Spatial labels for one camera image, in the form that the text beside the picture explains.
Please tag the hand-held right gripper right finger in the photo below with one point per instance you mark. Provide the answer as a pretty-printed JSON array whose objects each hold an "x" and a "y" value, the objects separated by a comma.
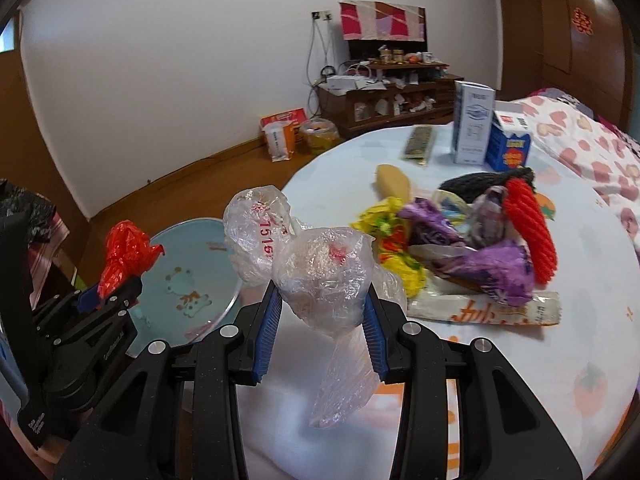
[{"x": 373, "y": 342}]

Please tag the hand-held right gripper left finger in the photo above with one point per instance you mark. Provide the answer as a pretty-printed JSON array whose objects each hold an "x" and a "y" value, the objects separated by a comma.
[{"x": 265, "y": 332}]

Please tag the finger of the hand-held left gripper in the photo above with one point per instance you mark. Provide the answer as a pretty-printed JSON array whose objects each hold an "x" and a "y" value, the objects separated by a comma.
[
  {"x": 125, "y": 295},
  {"x": 65, "y": 317}
]

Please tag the red plastic bag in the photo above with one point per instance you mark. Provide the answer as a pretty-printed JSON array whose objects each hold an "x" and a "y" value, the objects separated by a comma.
[{"x": 125, "y": 255}]

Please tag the light blue cartoon basin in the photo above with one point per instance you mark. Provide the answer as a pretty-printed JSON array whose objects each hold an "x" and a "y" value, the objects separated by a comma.
[{"x": 185, "y": 270}]

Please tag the clear plastic bag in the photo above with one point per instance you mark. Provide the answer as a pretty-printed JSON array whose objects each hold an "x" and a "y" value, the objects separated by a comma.
[{"x": 325, "y": 280}]

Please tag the clear bag with red print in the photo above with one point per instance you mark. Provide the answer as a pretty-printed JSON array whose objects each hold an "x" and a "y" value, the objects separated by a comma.
[{"x": 250, "y": 240}]

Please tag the yellow blue plastic wrapper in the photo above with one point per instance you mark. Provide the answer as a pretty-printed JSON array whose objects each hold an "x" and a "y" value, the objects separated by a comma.
[{"x": 450, "y": 206}]

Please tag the pink checked cloth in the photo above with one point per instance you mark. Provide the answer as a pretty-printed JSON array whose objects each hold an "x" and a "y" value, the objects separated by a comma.
[{"x": 50, "y": 245}]

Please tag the yellow plastic bag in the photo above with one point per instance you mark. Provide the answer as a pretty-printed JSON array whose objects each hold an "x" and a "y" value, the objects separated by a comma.
[{"x": 395, "y": 255}]

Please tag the white wrapper with orange print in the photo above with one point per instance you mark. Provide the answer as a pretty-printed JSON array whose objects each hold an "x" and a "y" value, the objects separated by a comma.
[{"x": 475, "y": 312}]

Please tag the black plastic bag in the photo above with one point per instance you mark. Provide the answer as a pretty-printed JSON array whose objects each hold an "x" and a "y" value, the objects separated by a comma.
[{"x": 15, "y": 200}]

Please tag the purple plastic wrapper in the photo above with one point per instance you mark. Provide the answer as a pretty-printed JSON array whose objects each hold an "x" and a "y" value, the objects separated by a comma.
[
  {"x": 432, "y": 222},
  {"x": 500, "y": 267}
]

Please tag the grey crumpled plastic wrap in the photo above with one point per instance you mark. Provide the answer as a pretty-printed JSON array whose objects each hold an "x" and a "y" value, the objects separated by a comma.
[{"x": 487, "y": 212}]

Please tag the white orange packet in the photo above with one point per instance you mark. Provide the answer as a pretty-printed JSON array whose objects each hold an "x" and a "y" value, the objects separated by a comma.
[{"x": 280, "y": 142}]

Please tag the red foam net sleeve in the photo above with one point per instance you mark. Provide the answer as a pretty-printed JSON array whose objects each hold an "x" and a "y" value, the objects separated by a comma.
[{"x": 532, "y": 232}]

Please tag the dark snack packet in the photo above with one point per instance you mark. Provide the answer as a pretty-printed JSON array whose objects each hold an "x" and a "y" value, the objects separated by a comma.
[{"x": 419, "y": 145}]

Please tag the clear jar with yellow contents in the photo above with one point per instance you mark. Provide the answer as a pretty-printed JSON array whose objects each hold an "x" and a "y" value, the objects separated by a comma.
[{"x": 319, "y": 136}]

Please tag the orange cardboard box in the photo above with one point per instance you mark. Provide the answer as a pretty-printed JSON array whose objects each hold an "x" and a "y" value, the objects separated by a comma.
[{"x": 285, "y": 116}]

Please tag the wooden cabinet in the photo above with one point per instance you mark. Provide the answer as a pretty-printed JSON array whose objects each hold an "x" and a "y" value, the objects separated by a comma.
[{"x": 380, "y": 110}]

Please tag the blue carton box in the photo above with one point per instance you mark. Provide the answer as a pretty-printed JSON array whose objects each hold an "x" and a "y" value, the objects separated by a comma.
[{"x": 510, "y": 147}]

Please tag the tall white carton box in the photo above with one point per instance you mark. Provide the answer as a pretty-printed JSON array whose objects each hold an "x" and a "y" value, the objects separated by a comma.
[{"x": 472, "y": 122}]

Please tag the white box on cabinet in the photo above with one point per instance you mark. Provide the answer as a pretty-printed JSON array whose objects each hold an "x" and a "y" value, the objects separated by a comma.
[{"x": 345, "y": 84}]

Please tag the pink patterned blanket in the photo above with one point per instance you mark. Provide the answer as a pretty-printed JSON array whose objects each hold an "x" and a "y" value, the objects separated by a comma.
[{"x": 590, "y": 145}]

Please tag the pink patchwork cloth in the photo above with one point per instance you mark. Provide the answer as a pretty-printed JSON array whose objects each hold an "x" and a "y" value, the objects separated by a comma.
[{"x": 382, "y": 21}]

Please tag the wooden wardrobe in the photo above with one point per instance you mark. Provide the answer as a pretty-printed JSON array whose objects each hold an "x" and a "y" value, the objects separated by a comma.
[{"x": 565, "y": 20}]

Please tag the red paper decoration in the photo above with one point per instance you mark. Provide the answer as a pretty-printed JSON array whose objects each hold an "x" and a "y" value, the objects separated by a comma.
[{"x": 583, "y": 21}]

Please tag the wall power outlet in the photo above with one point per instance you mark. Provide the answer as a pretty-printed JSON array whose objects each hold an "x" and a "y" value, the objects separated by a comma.
[{"x": 321, "y": 15}]

